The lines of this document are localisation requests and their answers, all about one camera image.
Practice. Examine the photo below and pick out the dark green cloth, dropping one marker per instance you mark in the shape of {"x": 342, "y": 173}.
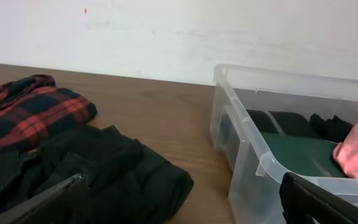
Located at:
{"x": 304, "y": 156}

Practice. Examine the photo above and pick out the dark navy cloth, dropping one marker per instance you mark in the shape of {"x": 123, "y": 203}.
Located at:
{"x": 334, "y": 129}

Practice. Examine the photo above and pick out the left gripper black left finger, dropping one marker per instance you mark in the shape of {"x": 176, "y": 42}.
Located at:
{"x": 66, "y": 202}

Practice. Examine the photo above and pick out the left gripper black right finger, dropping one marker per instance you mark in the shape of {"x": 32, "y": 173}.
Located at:
{"x": 305, "y": 203}

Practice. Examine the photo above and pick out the black cloth bundle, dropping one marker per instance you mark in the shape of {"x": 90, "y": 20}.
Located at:
{"x": 285, "y": 123}

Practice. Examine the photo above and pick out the black garment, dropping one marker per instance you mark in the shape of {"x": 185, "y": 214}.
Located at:
{"x": 127, "y": 182}

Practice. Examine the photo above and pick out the red navy plaid shirt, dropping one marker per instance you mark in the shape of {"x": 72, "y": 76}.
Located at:
{"x": 34, "y": 109}

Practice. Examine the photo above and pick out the clear plastic storage bin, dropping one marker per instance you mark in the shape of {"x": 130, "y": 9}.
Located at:
{"x": 256, "y": 174}

